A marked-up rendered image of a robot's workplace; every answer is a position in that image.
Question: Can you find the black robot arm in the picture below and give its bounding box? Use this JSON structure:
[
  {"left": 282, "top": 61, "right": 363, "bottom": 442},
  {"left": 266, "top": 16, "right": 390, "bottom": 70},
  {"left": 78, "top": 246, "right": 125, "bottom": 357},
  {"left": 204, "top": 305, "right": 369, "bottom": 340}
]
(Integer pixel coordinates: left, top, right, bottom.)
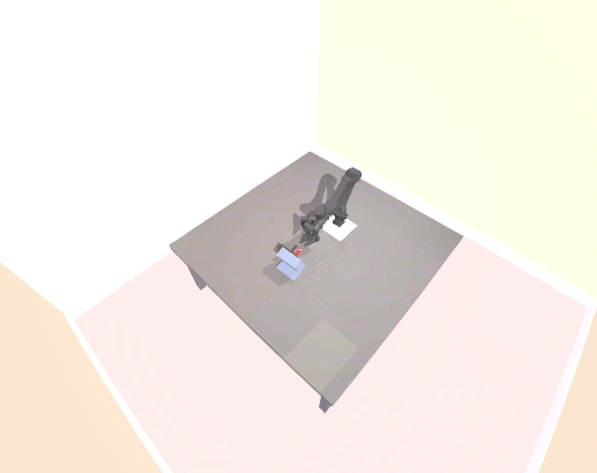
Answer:
[{"left": 300, "top": 167, "right": 363, "bottom": 228}]

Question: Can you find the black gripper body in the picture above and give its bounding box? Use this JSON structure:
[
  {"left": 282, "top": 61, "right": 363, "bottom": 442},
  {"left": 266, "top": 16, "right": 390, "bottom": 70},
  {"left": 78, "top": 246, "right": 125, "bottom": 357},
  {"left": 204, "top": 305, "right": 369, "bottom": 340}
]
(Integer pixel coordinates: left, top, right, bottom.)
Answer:
[{"left": 303, "top": 219, "right": 324, "bottom": 241}]

